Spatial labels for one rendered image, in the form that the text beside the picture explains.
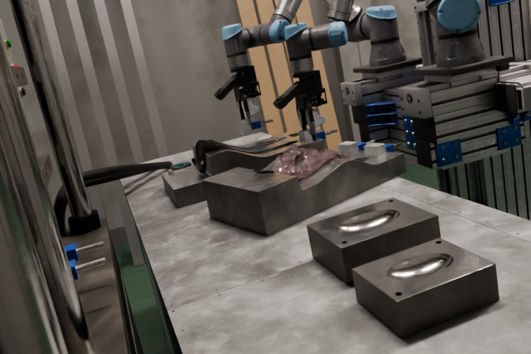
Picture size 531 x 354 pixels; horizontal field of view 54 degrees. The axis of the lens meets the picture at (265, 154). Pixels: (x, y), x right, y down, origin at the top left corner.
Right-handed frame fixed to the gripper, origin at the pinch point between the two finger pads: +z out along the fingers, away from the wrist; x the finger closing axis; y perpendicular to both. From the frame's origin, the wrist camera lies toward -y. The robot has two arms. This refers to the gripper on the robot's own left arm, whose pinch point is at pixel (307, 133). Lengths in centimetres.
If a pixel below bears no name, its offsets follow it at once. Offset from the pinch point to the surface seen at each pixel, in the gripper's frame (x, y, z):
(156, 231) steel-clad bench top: -22, -57, 11
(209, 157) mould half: -7.0, -35.3, -2.0
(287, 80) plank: 177, 63, -1
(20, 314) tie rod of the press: -114, -74, -16
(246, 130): 26.5, -13.1, -1.2
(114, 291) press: -49, -70, 12
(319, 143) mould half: -7.0, 0.5, 2.8
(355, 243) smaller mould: -82, -28, 4
